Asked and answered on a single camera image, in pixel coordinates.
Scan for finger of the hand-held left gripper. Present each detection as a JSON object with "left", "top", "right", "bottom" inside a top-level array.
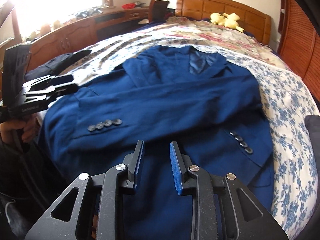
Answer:
[
  {"left": 21, "top": 84, "right": 78, "bottom": 104},
  {"left": 24, "top": 74, "right": 75, "bottom": 90}
]

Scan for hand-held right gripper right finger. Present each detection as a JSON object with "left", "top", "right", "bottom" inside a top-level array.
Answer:
[{"left": 169, "top": 141, "right": 290, "bottom": 240}]

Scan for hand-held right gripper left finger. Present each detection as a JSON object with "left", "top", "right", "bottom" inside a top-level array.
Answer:
[{"left": 25, "top": 140, "right": 145, "bottom": 240}]

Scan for blue suit jacket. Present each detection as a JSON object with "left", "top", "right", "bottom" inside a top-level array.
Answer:
[{"left": 37, "top": 45, "right": 275, "bottom": 240}]

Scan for person's left hand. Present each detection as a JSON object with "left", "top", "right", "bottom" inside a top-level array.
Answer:
[{"left": 0, "top": 116, "right": 38, "bottom": 150}]

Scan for black jacket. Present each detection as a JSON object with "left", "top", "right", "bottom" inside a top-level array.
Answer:
[{"left": 25, "top": 49, "right": 92, "bottom": 80}]

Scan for wooden desk with cabinets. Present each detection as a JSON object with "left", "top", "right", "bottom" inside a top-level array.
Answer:
[{"left": 0, "top": 5, "right": 150, "bottom": 63}]

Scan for black hand-held devices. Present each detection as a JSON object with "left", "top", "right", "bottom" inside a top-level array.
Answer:
[{"left": 72, "top": 7, "right": 104, "bottom": 18}]

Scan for dark wooden chair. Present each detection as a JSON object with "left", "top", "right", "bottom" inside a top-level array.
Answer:
[{"left": 149, "top": 0, "right": 170, "bottom": 23}]

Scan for blue floral bedspread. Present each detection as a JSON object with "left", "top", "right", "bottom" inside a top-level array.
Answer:
[{"left": 35, "top": 29, "right": 317, "bottom": 230}]

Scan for pink floral quilt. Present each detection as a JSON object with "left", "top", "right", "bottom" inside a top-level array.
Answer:
[{"left": 140, "top": 15, "right": 275, "bottom": 55}]

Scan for dark grey cloth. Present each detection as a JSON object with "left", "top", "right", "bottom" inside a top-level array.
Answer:
[{"left": 304, "top": 115, "right": 320, "bottom": 160}]

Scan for wooden bed headboard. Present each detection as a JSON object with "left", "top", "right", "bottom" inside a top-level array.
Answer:
[{"left": 175, "top": 0, "right": 272, "bottom": 48}]

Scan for yellow plush toy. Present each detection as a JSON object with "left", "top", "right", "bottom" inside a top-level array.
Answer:
[{"left": 209, "top": 12, "right": 245, "bottom": 33}]

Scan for wooden slatted wardrobe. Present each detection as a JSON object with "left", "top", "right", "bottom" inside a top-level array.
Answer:
[{"left": 277, "top": 0, "right": 320, "bottom": 100}]

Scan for narrow wooden corner shelf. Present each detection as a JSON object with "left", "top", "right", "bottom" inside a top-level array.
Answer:
[{"left": 279, "top": 0, "right": 288, "bottom": 34}]

